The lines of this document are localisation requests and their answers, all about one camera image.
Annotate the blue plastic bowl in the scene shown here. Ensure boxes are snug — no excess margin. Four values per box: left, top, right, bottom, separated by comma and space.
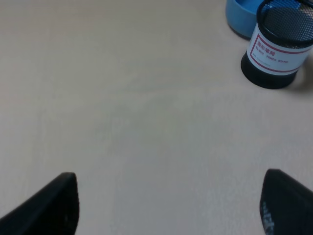
225, 0, 263, 40

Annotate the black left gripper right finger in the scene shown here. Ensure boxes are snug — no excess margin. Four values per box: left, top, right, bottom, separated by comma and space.
259, 168, 313, 235

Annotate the black mesh pencil holder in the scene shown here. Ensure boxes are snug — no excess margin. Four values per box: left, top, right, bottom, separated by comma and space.
241, 0, 313, 90

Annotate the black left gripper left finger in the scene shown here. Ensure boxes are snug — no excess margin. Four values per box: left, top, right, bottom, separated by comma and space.
0, 172, 80, 235

